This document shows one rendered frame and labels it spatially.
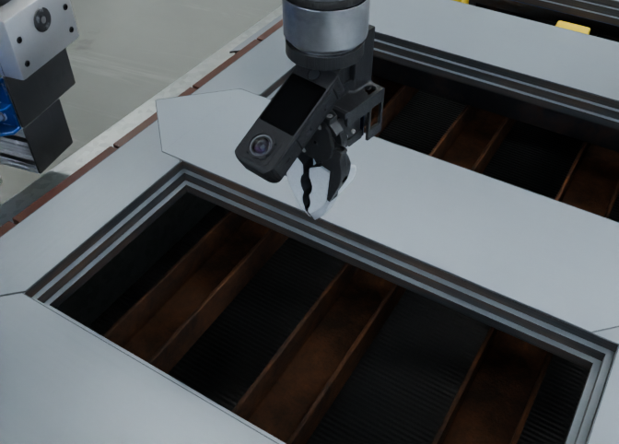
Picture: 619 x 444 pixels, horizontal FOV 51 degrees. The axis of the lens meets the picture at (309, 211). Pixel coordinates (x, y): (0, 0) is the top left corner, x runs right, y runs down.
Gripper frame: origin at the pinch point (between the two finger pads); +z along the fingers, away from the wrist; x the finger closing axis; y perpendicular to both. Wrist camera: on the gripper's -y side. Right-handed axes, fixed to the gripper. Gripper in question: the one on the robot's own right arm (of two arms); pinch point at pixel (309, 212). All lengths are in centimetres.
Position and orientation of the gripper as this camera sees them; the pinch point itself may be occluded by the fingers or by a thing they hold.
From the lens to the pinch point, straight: 71.2
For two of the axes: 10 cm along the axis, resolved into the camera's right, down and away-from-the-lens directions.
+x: -7.5, -4.6, 4.8
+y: 6.7, -5.1, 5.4
